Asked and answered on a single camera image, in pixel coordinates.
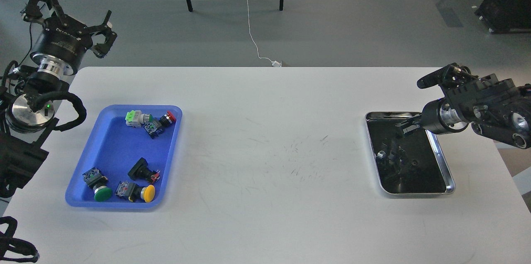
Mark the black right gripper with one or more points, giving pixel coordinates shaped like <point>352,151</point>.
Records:
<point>430,120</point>

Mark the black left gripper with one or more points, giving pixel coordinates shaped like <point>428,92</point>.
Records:
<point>64,42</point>

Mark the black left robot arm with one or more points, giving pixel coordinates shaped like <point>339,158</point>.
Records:
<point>35,100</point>

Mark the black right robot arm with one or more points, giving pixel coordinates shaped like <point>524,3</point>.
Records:
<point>498,110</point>

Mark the metal tray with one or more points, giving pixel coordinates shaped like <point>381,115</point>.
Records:
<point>407,167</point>

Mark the green push button white base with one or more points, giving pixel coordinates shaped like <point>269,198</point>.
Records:
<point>135,118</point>

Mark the blue plastic tray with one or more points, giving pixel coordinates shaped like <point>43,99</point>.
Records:
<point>113,148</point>

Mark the black equipment case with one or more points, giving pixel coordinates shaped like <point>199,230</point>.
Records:
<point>505,16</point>

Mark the green mushroom push button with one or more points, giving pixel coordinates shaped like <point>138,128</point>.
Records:
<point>97,182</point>

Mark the red push button switch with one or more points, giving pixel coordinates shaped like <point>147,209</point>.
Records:
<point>157,126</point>

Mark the black selector switch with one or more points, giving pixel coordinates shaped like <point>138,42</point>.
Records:
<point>141,171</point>

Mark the yellow push button switch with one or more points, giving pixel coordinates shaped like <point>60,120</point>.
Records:
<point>132,192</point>

